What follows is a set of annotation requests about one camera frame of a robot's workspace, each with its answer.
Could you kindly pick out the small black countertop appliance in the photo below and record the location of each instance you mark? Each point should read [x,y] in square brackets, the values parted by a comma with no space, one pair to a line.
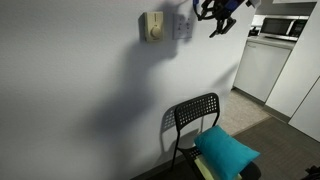
[254,31]

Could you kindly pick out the pale yellow cushion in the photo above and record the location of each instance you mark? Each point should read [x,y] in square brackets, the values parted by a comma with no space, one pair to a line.
[205,168]

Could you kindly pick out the white low cabinet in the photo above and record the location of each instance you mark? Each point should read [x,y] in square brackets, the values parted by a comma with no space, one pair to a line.
[260,68]

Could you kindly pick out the grey countertop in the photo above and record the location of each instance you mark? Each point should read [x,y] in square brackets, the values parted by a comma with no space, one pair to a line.
[271,41]

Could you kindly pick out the dark bag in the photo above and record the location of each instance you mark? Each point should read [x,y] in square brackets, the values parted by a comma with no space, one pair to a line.
[312,173]

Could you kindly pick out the beige wall thermostat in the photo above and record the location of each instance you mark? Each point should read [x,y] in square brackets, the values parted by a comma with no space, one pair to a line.
[154,26]

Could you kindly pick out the white double switch plate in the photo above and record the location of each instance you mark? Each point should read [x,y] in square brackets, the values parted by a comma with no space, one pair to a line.
[182,28]

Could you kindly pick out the teal pillow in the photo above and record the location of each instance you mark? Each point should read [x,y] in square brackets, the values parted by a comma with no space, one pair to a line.
[225,151]

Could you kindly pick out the white tall cabinet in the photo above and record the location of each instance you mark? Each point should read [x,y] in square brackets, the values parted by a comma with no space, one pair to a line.
[300,73]

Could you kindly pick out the stainless steel microwave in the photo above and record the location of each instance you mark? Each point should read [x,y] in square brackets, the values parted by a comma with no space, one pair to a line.
[283,26]

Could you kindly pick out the black perforated chair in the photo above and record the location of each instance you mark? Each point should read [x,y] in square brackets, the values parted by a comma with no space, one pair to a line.
[196,110]

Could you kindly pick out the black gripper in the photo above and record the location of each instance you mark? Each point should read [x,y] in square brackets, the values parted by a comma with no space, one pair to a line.
[221,8]

